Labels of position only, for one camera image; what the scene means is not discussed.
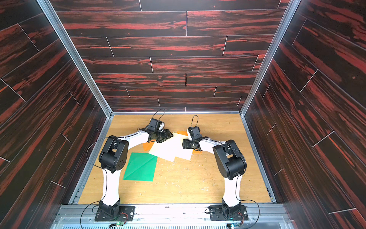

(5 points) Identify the orange paper sheet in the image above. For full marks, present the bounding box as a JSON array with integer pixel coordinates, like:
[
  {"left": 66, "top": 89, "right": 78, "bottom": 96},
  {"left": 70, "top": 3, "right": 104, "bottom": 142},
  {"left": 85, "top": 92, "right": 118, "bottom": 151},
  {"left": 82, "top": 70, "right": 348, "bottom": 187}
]
[
  {"left": 143, "top": 141, "right": 155, "bottom": 152},
  {"left": 177, "top": 131, "right": 202, "bottom": 154}
]

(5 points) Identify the right orange paper sheet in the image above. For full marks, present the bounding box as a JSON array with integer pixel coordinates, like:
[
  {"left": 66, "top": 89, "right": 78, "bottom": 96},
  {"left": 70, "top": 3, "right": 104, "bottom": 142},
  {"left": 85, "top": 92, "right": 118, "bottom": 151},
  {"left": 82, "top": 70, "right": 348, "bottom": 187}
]
[{"left": 177, "top": 131, "right": 202, "bottom": 154}]

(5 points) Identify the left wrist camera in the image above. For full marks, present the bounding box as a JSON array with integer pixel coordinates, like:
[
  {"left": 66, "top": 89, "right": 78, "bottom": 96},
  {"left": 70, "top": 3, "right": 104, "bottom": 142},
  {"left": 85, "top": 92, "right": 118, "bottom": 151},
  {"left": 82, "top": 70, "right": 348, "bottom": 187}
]
[{"left": 146, "top": 118, "right": 165, "bottom": 132}]

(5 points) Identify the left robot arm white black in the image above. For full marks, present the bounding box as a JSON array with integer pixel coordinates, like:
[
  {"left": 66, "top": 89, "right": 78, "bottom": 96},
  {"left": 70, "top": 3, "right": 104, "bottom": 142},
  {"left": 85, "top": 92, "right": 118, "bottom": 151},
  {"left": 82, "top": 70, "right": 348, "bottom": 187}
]
[{"left": 95, "top": 129, "right": 173, "bottom": 221}]

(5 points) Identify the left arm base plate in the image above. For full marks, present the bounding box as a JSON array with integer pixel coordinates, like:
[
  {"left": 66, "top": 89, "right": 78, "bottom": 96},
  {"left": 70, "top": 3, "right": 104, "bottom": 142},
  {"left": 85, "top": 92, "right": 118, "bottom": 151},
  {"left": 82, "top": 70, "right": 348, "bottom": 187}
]
[{"left": 94, "top": 205, "right": 135, "bottom": 222}]

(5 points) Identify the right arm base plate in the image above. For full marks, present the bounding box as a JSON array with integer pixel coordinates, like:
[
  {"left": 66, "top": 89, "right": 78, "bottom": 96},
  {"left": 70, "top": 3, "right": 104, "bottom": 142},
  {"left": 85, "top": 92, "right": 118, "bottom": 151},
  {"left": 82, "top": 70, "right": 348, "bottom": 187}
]
[{"left": 206, "top": 204, "right": 248, "bottom": 221}]

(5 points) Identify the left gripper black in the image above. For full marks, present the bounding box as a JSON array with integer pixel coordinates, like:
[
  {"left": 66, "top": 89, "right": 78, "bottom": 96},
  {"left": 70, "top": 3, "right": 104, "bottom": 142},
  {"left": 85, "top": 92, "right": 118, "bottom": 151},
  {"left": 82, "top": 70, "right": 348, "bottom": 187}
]
[{"left": 154, "top": 129, "right": 174, "bottom": 143}]

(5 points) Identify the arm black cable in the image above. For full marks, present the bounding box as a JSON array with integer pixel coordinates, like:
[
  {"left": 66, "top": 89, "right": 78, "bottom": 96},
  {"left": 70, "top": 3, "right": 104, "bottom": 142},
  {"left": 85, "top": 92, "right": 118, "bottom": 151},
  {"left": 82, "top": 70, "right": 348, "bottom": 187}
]
[
  {"left": 79, "top": 135, "right": 115, "bottom": 228},
  {"left": 234, "top": 168, "right": 261, "bottom": 228}
]

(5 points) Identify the front aluminium frame rail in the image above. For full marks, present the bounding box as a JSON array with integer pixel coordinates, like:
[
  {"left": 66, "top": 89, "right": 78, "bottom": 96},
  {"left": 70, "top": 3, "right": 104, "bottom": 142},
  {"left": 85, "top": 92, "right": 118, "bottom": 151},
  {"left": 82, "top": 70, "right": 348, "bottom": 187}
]
[{"left": 51, "top": 203, "right": 295, "bottom": 229}]

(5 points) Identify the left orange paper sheet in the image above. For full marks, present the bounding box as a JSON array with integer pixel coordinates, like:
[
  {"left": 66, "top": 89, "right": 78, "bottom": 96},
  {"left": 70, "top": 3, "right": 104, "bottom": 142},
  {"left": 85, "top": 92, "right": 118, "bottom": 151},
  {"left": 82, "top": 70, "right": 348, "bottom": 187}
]
[{"left": 143, "top": 141, "right": 155, "bottom": 152}]

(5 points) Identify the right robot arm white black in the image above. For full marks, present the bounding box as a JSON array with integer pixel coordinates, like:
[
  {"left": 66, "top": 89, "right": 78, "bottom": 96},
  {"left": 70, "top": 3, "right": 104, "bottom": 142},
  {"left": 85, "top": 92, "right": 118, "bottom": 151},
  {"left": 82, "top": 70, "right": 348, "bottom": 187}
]
[{"left": 182, "top": 138, "right": 247, "bottom": 219}]

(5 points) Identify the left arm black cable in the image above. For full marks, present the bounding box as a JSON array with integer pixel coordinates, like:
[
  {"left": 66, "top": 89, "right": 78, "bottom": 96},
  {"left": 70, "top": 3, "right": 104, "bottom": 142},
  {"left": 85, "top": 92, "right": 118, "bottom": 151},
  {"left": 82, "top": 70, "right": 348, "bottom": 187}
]
[{"left": 79, "top": 135, "right": 115, "bottom": 228}]

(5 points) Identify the pale yellow paper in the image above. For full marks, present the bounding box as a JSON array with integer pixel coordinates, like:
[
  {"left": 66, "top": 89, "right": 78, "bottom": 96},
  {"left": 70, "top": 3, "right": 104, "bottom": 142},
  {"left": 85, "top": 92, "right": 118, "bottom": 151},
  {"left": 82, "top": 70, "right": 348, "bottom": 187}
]
[
  {"left": 149, "top": 137, "right": 176, "bottom": 162},
  {"left": 173, "top": 133, "right": 193, "bottom": 160}
]

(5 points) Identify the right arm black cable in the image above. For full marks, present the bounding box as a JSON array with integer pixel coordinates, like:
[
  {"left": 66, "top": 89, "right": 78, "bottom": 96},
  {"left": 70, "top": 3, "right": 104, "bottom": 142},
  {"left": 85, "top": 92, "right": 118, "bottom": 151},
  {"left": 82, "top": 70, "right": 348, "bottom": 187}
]
[{"left": 234, "top": 168, "right": 261, "bottom": 228}]

